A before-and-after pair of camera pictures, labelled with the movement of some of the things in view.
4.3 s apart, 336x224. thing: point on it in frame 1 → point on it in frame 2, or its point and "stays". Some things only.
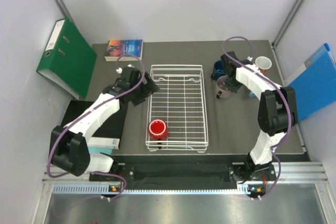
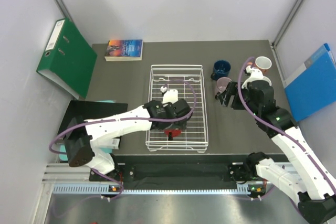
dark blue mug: [219, 70] stays
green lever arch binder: [68, 59] stays
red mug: [158, 130] → [175, 132]
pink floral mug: [264, 63] stays
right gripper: [233, 88] → [235, 92]
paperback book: [116, 48] stays
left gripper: [148, 89] → [179, 125]
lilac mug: [222, 91] stays
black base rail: [174, 170] stays
